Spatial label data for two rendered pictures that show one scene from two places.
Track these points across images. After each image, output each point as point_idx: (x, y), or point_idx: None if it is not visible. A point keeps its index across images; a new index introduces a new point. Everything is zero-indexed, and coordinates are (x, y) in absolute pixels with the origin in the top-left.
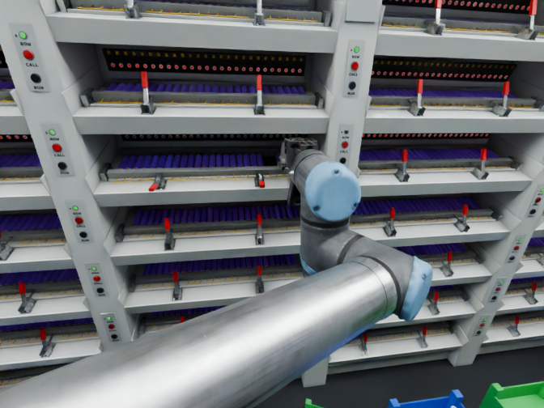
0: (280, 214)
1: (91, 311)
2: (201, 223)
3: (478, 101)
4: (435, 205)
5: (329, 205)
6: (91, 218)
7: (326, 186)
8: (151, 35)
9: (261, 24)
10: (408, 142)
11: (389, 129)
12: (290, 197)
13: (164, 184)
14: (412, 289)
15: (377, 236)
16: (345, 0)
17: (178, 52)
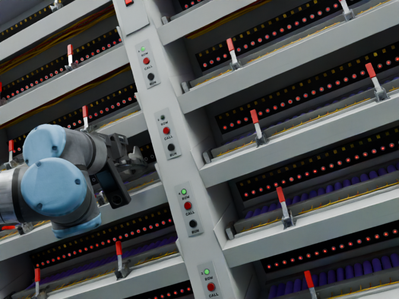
0: (160, 245)
1: None
2: (76, 274)
3: (329, 22)
4: (389, 171)
5: (34, 155)
6: None
7: (29, 141)
8: (8, 112)
9: (72, 70)
10: (304, 105)
11: (211, 96)
12: (106, 197)
13: (30, 230)
14: (24, 174)
15: (268, 234)
16: (121, 24)
17: (51, 121)
